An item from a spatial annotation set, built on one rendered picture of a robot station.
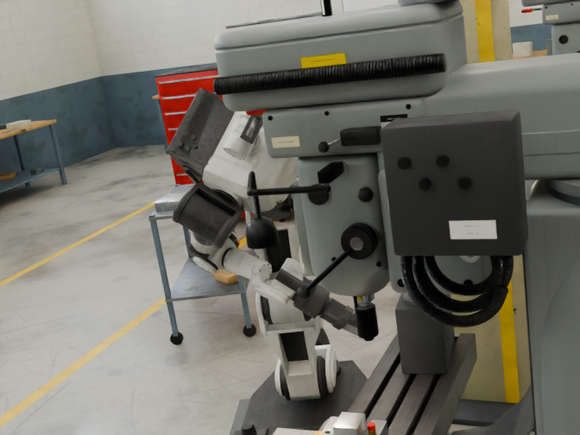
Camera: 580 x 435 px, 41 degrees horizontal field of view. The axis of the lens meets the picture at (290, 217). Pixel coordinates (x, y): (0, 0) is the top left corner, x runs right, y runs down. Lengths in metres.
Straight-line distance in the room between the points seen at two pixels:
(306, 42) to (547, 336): 0.69
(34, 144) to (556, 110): 10.81
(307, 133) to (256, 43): 0.20
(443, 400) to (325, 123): 0.81
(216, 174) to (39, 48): 10.30
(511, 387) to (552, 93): 2.47
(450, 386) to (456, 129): 1.01
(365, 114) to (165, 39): 11.05
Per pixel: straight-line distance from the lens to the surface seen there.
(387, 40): 1.42
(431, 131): 1.17
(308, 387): 2.66
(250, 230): 1.70
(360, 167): 1.51
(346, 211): 1.55
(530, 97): 1.41
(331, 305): 2.13
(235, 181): 1.99
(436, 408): 1.96
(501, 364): 3.68
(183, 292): 4.84
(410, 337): 2.06
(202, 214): 1.98
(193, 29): 12.18
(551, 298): 1.45
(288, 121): 1.52
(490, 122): 1.15
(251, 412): 2.81
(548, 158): 1.42
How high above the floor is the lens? 1.93
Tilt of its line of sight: 15 degrees down
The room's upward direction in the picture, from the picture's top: 9 degrees counter-clockwise
